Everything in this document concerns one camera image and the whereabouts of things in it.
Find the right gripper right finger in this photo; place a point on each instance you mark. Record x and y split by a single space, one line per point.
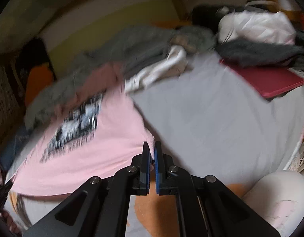
205 206

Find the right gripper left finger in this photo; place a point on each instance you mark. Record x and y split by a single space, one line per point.
99 207

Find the red flat laptop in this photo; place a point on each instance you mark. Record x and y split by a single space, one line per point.
269 81

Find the pink printed t-shirt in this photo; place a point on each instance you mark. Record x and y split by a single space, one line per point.
96 133

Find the black clothing pile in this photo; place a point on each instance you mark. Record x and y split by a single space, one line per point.
209 16

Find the white plush bundle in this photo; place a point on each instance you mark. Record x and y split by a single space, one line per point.
263 27

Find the person leg white trousers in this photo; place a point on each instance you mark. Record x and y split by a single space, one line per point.
279 199

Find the grey printed bed sheet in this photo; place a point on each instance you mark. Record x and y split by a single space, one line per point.
211 121

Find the patterned side curtain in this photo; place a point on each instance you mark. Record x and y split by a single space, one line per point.
9 106

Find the grey-green rumpled blanket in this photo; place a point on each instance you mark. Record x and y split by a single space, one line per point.
135 47

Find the orange plush pillow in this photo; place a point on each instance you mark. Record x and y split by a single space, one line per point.
39 78

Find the dark grey sweater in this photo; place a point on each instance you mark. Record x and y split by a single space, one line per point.
245 53

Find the wooden bunk bed frame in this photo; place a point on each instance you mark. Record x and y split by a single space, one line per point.
176 0

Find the folded white garment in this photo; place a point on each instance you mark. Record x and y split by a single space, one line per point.
174 65

